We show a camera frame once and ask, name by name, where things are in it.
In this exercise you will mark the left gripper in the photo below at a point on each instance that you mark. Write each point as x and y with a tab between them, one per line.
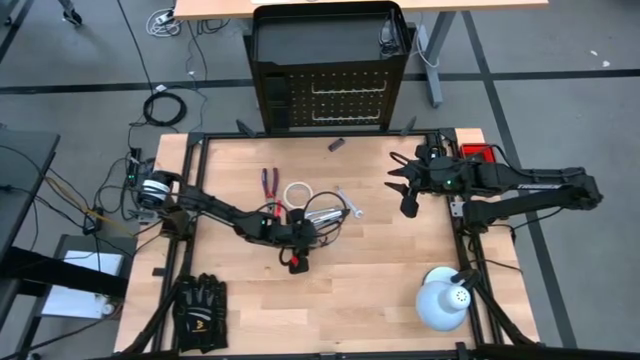
292	235

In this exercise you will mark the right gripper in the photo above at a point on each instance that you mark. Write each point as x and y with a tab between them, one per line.
432	172

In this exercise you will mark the white tape roll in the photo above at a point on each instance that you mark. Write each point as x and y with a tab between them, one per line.
286	195

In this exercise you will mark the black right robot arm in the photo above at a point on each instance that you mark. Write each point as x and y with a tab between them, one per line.
525	182

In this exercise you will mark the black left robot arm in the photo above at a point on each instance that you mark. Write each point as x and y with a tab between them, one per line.
220	210

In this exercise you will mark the black cylinder with white band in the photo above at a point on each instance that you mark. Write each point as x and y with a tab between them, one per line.
434	140

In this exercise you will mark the red plastic tray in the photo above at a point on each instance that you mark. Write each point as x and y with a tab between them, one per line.
477	150

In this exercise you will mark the black pegboard bin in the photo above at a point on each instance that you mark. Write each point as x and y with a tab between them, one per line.
279	115
276	86

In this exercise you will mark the white dome desk lamp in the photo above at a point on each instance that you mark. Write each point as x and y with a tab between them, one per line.
440	305

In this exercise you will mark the black work glove with logo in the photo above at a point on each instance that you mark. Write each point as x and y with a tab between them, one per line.
200	310

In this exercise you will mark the black pegboard tool cart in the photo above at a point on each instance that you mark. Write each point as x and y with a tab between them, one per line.
330	45

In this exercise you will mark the wooden desk with grey legs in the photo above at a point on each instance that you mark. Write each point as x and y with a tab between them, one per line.
350	7

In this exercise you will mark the grey cart with white sheet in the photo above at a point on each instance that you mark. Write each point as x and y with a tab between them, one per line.
82	270

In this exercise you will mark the black side table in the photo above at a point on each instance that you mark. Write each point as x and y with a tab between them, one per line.
20	170

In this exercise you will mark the person's foot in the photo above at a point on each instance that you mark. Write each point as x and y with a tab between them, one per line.
71	16

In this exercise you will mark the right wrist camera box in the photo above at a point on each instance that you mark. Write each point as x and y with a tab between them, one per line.
410	206

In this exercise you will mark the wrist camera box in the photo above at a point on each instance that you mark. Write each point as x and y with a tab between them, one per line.
410	206
298	264

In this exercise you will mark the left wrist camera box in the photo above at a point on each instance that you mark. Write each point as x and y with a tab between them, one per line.
298	264

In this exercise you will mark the metal pegboard hook rail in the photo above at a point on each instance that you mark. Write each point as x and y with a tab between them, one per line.
350	119
350	91

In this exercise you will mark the black metal table frame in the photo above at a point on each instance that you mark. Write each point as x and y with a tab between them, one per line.
225	135

